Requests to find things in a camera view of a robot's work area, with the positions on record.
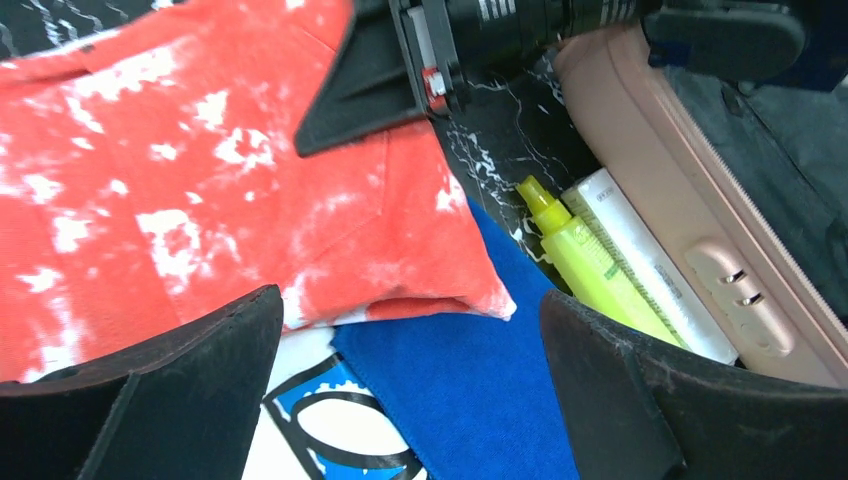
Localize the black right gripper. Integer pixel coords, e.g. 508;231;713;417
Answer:
294;0;662;157

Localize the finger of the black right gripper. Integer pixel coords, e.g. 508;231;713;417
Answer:
641;1;807;81

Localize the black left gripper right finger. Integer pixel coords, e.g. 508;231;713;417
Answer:
539;290;847;479

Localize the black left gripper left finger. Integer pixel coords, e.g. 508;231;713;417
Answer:
1;285;283;479

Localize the white shirt blue print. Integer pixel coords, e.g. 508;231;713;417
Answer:
242;328;429;480

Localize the yellow-green spray bottle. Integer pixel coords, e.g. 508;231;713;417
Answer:
517;175;684;347

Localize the blue microfibre towel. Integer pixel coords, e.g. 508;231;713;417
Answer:
333;206;578;479

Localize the pink suitcase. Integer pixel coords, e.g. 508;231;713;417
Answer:
555;26;847;387

